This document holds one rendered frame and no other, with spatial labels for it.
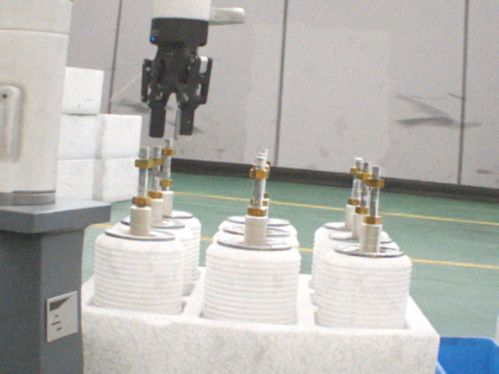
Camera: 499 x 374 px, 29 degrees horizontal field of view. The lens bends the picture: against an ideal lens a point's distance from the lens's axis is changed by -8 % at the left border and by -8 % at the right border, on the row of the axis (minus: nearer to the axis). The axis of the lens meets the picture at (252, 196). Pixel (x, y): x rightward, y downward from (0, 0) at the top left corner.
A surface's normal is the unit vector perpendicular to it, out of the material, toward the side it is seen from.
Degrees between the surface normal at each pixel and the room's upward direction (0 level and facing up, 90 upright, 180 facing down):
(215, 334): 90
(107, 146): 90
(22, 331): 90
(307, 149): 90
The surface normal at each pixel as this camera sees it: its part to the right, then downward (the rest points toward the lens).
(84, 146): 0.95, 0.09
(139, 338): -0.02, 0.07
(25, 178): 0.60, 0.11
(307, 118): -0.33, 0.04
